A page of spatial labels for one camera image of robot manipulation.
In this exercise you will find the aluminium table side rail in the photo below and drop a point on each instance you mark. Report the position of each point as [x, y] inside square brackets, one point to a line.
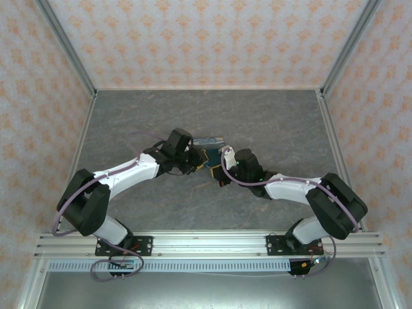
[331, 135]
[84, 135]

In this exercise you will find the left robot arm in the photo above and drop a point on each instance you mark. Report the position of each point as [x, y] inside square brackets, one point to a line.
[128, 170]

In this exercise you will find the starry night tin box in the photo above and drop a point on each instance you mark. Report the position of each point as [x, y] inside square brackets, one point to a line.
[212, 154]

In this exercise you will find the grey metal shelf panel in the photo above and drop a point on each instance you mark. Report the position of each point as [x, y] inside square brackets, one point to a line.
[209, 291]

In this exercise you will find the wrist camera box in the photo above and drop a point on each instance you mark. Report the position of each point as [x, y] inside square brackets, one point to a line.
[228, 157]
[187, 148]

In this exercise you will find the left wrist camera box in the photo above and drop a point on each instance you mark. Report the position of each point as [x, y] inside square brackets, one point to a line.
[187, 148]

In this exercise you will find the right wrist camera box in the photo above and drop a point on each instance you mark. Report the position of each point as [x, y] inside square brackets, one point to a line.
[228, 157]

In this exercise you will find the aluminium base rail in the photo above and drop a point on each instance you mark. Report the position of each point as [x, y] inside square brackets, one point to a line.
[209, 244]

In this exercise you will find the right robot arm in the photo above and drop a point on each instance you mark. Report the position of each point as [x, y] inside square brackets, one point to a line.
[289, 190]

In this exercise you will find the aluminium lower frame bar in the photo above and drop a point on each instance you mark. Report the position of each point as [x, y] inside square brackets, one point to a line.
[383, 283]
[32, 283]

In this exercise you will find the aluminium corner post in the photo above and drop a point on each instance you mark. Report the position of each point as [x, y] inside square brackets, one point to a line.
[351, 45]
[64, 45]

